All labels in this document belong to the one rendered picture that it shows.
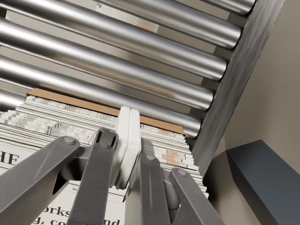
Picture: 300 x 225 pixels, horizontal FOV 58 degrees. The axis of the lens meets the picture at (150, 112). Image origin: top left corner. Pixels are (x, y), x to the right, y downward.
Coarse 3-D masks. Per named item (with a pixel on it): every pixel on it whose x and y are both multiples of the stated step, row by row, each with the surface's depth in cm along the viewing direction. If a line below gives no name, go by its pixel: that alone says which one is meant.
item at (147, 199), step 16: (144, 160) 15; (144, 176) 13; (160, 176) 14; (128, 192) 15; (144, 192) 12; (160, 192) 12; (128, 208) 13; (144, 208) 11; (160, 208) 11; (128, 224) 12; (144, 224) 10; (160, 224) 10
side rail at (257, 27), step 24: (264, 0) 48; (240, 24) 52; (264, 24) 49; (216, 48) 61; (240, 48) 50; (240, 72) 52; (216, 96) 53; (240, 96) 53; (216, 120) 55; (192, 144) 57; (216, 144) 56
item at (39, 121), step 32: (32, 96) 46; (0, 128) 32; (32, 128) 35; (64, 128) 39; (96, 128) 42; (160, 128) 50; (0, 160) 30; (160, 160) 38; (192, 160) 42; (64, 192) 31; (32, 224) 32; (64, 224) 33
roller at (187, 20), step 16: (96, 0) 48; (112, 0) 47; (128, 0) 47; (144, 0) 47; (160, 0) 47; (144, 16) 48; (160, 16) 48; (176, 16) 48; (192, 16) 48; (208, 16) 49; (192, 32) 49; (208, 32) 49; (224, 32) 49; (240, 32) 50; (224, 48) 52
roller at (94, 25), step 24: (0, 0) 46; (24, 0) 46; (48, 0) 46; (48, 24) 49; (72, 24) 47; (96, 24) 47; (120, 24) 48; (120, 48) 50; (144, 48) 49; (168, 48) 50; (192, 48) 51; (192, 72) 52; (216, 72) 51
